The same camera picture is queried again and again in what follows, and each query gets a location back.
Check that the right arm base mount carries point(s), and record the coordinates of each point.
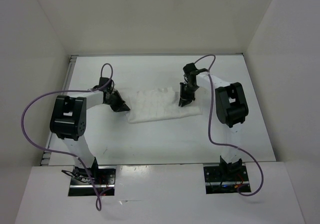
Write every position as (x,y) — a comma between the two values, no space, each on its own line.
(216,182)

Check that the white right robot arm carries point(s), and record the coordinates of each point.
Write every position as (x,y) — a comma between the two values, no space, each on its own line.
(228,103)

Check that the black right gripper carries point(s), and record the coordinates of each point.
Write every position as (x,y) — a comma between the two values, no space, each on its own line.
(185,98)

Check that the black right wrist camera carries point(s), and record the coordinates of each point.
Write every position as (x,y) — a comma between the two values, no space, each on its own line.
(190,69)

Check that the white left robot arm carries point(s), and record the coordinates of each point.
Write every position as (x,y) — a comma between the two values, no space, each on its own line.
(68,123)

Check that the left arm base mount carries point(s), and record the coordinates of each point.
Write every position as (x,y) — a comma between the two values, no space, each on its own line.
(80,184)

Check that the white skirt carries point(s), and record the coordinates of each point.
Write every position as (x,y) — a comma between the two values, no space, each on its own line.
(159,104)

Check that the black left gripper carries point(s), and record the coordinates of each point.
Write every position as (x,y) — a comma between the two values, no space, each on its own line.
(121,106)

